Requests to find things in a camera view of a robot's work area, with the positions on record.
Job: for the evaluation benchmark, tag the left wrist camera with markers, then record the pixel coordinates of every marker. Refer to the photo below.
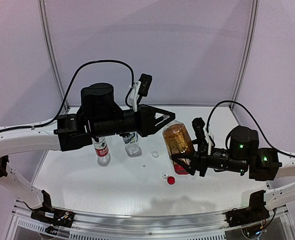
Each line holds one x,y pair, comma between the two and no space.
140,90

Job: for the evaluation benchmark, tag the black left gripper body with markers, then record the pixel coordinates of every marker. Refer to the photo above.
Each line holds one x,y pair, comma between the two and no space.
142,120

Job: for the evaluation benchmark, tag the aluminium front rail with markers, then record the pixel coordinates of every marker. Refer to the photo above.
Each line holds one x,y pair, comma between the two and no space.
96,226

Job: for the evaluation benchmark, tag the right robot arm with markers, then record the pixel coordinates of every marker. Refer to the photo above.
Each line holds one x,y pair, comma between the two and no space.
242,155

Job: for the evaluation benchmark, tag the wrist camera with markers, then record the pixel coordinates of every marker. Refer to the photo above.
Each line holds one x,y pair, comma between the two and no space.
140,90
201,133

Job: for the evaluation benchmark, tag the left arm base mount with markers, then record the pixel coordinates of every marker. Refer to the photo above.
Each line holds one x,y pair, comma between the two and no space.
55,217

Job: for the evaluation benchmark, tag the clear bottle green blue label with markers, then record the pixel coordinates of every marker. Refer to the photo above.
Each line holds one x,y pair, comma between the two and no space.
131,144

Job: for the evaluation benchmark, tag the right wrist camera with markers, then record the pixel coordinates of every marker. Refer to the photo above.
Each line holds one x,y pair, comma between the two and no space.
201,133

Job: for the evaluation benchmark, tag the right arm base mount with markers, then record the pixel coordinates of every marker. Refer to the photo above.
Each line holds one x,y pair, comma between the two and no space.
256,211

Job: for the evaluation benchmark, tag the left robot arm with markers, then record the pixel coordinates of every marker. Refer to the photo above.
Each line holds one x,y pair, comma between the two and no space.
98,116

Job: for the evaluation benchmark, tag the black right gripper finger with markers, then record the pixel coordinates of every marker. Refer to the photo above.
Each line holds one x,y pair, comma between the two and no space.
195,142
188,161

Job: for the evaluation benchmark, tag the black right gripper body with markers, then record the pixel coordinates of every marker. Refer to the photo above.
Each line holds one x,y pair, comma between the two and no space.
202,159

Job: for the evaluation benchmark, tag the red bottle cap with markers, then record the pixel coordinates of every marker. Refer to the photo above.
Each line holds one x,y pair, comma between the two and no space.
171,180

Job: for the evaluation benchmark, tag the clear bottle red label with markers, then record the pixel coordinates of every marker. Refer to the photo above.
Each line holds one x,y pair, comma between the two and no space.
102,151

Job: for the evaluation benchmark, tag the right aluminium frame post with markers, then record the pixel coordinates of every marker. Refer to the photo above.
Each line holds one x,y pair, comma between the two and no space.
247,49

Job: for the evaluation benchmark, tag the left aluminium frame post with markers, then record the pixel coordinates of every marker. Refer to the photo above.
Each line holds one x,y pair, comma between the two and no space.
42,5

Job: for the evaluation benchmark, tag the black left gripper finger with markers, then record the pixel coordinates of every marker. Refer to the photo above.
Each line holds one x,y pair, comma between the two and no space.
153,111
160,122

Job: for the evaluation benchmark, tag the amber tea bottle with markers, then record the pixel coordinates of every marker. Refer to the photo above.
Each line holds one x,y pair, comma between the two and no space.
177,141

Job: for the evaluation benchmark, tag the blue white bottle cap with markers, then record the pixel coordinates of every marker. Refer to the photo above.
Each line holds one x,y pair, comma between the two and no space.
154,154

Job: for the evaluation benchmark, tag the white tea bottle cap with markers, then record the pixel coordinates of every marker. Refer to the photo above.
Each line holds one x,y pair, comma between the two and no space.
164,175

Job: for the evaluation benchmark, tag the aluminium frame post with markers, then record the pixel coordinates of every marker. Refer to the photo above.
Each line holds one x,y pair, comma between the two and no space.
247,49
42,5

